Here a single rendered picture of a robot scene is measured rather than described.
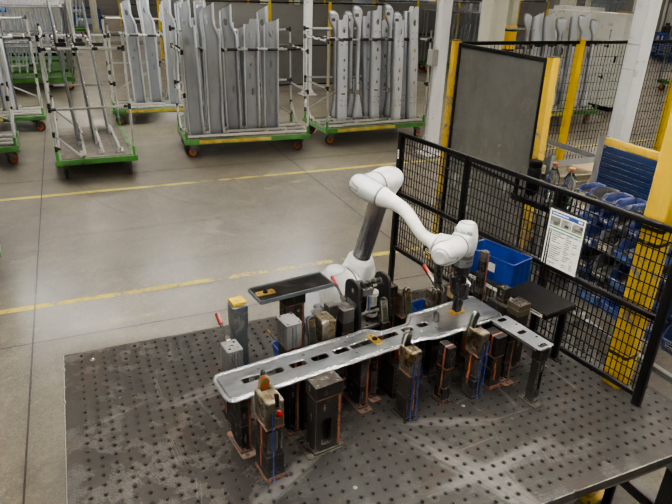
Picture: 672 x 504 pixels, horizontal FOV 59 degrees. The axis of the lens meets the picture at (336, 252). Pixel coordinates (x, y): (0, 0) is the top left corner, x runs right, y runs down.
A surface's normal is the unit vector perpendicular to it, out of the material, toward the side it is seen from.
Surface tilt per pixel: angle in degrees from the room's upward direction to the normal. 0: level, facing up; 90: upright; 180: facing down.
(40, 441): 0
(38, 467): 0
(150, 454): 0
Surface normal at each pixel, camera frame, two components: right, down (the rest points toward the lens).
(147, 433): 0.03, -0.91
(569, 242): -0.85, 0.19
